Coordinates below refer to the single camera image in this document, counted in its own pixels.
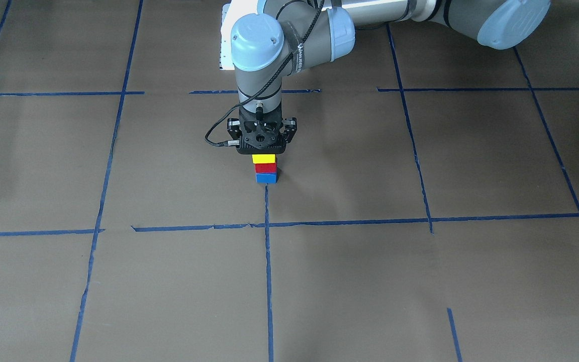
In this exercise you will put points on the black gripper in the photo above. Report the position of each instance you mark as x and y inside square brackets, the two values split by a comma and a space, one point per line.
[232, 130]

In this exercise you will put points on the yellow wooden block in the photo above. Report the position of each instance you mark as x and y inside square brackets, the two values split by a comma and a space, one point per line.
[263, 158]

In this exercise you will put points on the red wooden block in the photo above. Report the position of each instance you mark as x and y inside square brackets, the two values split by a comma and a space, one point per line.
[265, 168]

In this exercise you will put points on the blue wooden block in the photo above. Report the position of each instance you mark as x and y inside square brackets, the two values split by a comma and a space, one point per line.
[266, 178]

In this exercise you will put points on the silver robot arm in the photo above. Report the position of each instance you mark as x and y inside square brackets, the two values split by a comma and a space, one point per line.
[264, 41]

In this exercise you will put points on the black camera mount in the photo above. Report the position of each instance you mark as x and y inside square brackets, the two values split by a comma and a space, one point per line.
[255, 138]

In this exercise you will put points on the white pedestal column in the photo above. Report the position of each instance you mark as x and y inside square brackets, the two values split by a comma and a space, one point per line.
[227, 22]

